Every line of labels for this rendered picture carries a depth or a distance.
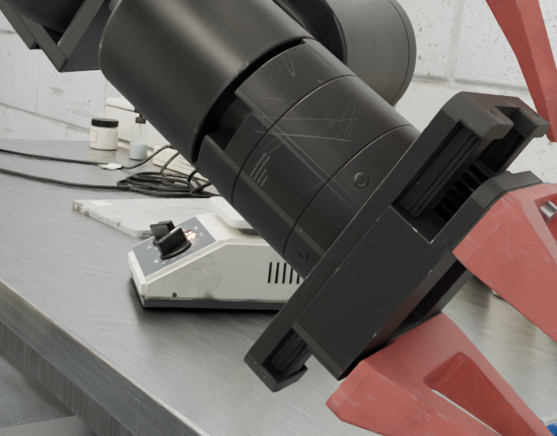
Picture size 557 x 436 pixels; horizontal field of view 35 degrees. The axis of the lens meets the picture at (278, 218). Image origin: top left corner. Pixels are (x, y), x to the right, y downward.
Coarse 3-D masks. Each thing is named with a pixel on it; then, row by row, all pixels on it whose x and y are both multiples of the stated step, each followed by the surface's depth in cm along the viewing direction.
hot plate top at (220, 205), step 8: (216, 200) 90; (224, 200) 90; (216, 208) 87; (224, 208) 85; (232, 208) 86; (224, 216) 83; (232, 216) 81; (240, 216) 82; (232, 224) 81; (240, 224) 81; (248, 224) 81
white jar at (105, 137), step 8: (96, 120) 192; (104, 120) 192; (112, 120) 195; (96, 128) 193; (104, 128) 192; (112, 128) 193; (96, 136) 193; (104, 136) 192; (112, 136) 193; (96, 144) 193; (104, 144) 193; (112, 144) 194
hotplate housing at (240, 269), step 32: (224, 224) 87; (128, 256) 91; (192, 256) 80; (224, 256) 80; (256, 256) 81; (160, 288) 80; (192, 288) 80; (224, 288) 81; (256, 288) 82; (288, 288) 83
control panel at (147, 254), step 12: (192, 228) 88; (204, 228) 86; (192, 240) 84; (204, 240) 82; (144, 252) 87; (156, 252) 85; (192, 252) 81; (144, 264) 83; (156, 264) 82; (168, 264) 80; (144, 276) 80
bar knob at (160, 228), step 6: (156, 222) 88; (162, 222) 88; (168, 222) 87; (150, 228) 88; (156, 228) 88; (162, 228) 87; (168, 228) 87; (174, 228) 87; (156, 234) 88; (162, 234) 88; (156, 240) 88
